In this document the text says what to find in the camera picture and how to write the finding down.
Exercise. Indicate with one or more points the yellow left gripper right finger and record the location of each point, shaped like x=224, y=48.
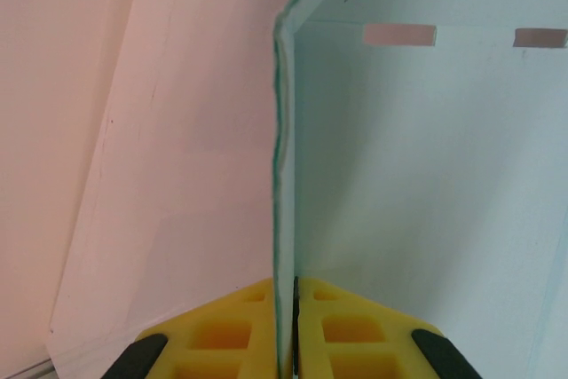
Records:
x=350, y=334

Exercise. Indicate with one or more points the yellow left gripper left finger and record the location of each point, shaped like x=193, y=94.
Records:
x=222, y=334

